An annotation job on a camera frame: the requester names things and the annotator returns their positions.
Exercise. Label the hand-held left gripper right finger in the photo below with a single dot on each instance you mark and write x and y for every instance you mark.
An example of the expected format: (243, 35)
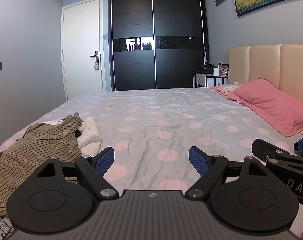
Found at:
(197, 161)

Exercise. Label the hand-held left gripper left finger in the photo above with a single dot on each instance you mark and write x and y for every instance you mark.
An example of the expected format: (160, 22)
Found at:
(105, 161)

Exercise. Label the brown striped shirt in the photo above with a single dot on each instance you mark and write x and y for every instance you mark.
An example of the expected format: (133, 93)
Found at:
(29, 155)

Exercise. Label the white textured garment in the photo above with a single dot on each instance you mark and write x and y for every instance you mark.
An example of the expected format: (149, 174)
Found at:
(89, 135)

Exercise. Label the small grey patterned garment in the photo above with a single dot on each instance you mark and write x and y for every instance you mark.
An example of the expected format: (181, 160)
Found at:
(76, 115)

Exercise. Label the bed with polka-dot sheet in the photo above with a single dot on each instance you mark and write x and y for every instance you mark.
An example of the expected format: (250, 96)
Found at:
(151, 120)

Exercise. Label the patterned pink pillow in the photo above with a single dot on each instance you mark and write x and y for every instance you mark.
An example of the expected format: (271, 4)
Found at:
(224, 88)

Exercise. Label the white nightstand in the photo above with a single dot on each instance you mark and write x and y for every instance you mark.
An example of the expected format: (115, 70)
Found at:
(211, 81)

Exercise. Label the beige padded headboard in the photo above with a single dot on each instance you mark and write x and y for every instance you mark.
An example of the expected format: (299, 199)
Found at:
(266, 62)

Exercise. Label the black bag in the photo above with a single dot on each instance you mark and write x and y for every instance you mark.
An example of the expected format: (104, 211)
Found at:
(205, 68)

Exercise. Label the dark sliding-door wardrobe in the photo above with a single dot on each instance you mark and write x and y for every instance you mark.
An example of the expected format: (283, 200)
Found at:
(134, 67)

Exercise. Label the white door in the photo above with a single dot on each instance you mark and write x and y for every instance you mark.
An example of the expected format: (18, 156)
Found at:
(79, 42)

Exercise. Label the grey garment with black trim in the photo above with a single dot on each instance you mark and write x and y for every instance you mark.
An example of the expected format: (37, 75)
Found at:
(0, 226)

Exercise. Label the photo frame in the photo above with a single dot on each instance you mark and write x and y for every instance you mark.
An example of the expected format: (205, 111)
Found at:
(224, 71)

